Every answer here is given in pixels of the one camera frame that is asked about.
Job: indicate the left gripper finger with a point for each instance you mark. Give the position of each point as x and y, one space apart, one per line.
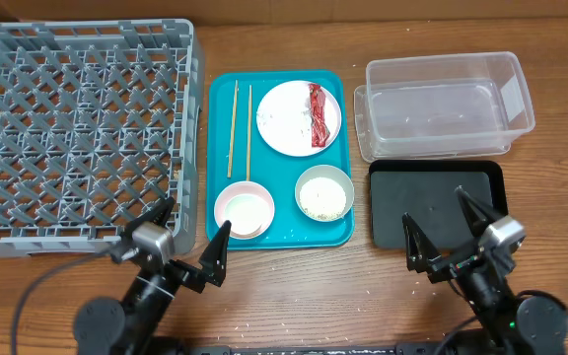
214 258
158 215

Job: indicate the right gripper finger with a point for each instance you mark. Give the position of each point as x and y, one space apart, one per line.
421 254
477 214

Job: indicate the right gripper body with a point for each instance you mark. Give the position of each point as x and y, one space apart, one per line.
457 264

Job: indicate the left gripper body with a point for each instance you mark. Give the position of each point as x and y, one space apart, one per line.
181 273

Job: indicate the grey bowl with rice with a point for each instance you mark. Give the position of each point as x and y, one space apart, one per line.
324 193

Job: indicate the red snack wrapper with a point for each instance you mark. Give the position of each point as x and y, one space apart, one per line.
320 132

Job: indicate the white paper cup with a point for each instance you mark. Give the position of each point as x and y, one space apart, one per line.
247 213

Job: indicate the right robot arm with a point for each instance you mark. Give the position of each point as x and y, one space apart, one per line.
504 322

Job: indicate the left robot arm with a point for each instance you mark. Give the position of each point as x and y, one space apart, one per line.
127 326

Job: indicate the grey dishwasher rack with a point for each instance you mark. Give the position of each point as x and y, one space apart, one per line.
98 124

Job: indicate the black rectangular tray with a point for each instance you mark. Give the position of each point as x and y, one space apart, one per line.
425 189

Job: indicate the pink shallow bowl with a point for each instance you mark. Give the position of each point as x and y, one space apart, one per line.
243 187

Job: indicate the teal serving tray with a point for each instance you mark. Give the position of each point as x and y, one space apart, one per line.
278 173

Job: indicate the left wooden chopstick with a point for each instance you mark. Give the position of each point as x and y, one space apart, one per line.
233 130

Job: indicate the wooden chopstick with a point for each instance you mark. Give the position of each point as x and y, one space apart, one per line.
233 130
249 134

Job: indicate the clear plastic bin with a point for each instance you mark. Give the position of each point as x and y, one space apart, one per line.
442 106

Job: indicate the right wooden chopstick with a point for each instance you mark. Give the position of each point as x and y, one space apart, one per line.
249 134

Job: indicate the white round plate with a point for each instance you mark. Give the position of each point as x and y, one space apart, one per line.
283 119

